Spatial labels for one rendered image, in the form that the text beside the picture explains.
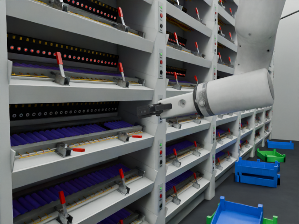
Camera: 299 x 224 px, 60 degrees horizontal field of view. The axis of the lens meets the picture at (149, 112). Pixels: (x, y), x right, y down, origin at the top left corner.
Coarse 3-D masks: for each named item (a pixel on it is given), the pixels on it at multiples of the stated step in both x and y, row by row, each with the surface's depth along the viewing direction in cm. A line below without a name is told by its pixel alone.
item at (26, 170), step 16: (112, 112) 111; (128, 112) 114; (144, 128) 109; (96, 144) 84; (112, 144) 87; (128, 144) 93; (144, 144) 103; (16, 160) 62; (32, 160) 64; (48, 160) 66; (64, 160) 69; (80, 160) 75; (96, 160) 81; (16, 176) 58; (32, 176) 62; (48, 176) 67
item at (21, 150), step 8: (120, 128) 98; (128, 128) 101; (136, 128) 105; (72, 136) 79; (80, 136) 81; (88, 136) 82; (96, 136) 86; (104, 136) 89; (24, 144) 66; (32, 144) 67; (40, 144) 68; (48, 144) 70; (56, 144) 73; (16, 152) 63; (24, 152) 65
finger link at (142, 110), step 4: (148, 104) 67; (136, 108) 69; (140, 108) 68; (144, 108) 67; (148, 108) 66; (140, 112) 68; (144, 112) 67; (148, 112) 66; (152, 112) 64; (140, 116) 69; (144, 116) 68; (148, 116) 67
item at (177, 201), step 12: (192, 168) 175; (180, 180) 154; (192, 180) 160; (204, 180) 167; (168, 192) 136; (180, 192) 143; (192, 192) 148; (168, 204) 129; (180, 204) 132; (168, 216) 122
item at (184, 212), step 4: (200, 196) 166; (192, 200) 157; (196, 200) 161; (200, 200) 167; (188, 204) 152; (192, 204) 155; (196, 204) 161; (184, 208) 146; (188, 208) 151; (192, 208) 156; (180, 212) 141; (184, 212) 146; (188, 212) 151; (176, 216) 137; (180, 216) 142; (184, 216) 146; (172, 220) 134; (176, 220) 138; (180, 220) 142
